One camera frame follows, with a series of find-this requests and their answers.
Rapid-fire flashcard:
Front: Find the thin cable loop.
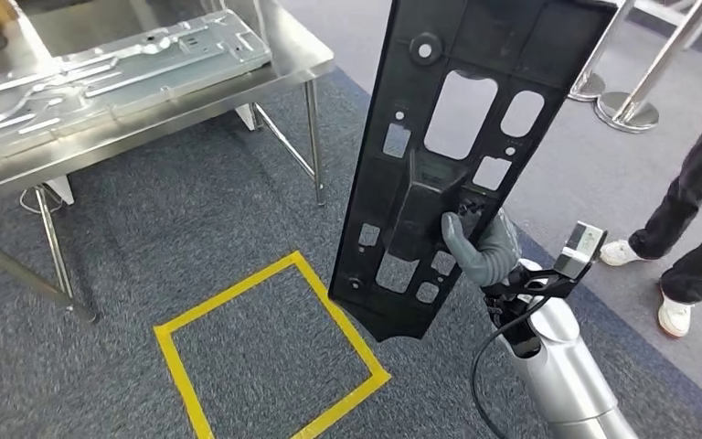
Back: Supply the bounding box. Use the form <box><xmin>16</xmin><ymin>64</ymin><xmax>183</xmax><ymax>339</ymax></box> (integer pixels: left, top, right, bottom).
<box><xmin>19</xmin><ymin>184</ymin><xmax>67</xmax><ymax>216</ymax></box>

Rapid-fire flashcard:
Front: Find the person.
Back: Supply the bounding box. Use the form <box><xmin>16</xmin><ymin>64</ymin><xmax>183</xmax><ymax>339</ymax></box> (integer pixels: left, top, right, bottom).
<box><xmin>599</xmin><ymin>89</ymin><xmax>702</xmax><ymax>339</ymax></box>

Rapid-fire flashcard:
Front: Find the black plastic panel part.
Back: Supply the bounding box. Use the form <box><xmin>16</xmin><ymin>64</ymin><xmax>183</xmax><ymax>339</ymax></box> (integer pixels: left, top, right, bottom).
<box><xmin>328</xmin><ymin>0</ymin><xmax>620</xmax><ymax>344</ymax></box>

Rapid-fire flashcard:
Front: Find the yellow floor tape square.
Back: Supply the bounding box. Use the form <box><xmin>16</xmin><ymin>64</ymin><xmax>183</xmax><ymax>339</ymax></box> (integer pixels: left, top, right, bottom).
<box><xmin>153</xmin><ymin>250</ymin><xmax>393</xmax><ymax>439</ymax></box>

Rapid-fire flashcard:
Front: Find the white stand foot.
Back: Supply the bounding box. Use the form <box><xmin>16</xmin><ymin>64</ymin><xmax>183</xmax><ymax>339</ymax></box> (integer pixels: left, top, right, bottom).
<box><xmin>234</xmin><ymin>102</ymin><xmax>262</xmax><ymax>133</ymax></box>
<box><xmin>45</xmin><ymin>176</ymin><xmax>77</xmax><ymax>208</ymax></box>

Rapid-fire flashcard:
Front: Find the stainless steel workbench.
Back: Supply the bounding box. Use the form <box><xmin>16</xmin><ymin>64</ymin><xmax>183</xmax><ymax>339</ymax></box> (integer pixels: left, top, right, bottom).
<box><xmin>0</xmin><ymin>0</ymin><xmax>337</xmax><ymax>327</ymax></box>

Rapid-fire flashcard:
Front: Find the stamped silver metal panel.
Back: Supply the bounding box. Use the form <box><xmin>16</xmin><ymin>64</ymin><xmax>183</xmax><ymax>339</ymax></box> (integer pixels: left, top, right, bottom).
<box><xmin>0</xmin><ymin>8</ymin><xmax>274</xmax><ymax>171</ymax></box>

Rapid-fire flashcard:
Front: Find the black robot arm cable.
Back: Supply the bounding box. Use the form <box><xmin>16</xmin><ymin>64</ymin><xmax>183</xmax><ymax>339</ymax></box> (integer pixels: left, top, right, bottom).
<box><xmin>470</xmin><ymin>295</ymin><xmax>551</xmax><ymax>439</ymax></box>

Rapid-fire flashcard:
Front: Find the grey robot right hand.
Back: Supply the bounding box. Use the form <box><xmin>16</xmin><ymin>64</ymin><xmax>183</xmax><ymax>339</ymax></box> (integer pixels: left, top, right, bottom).
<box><xmin>440</xmin><ymin>209</ymin><xmax>523</xmax><ymax>289</ymax></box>

